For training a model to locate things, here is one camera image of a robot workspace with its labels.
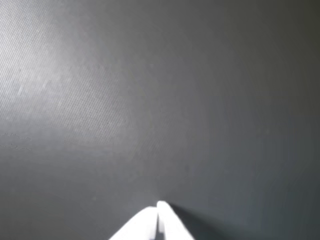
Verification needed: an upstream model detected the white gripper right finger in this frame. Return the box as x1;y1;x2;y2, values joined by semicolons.
156;200;196;240

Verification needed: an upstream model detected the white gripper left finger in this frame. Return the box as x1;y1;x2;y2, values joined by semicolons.
108;206;159;240

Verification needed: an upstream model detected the dark grey table mat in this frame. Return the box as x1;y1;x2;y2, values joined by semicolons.
0;0;320;240

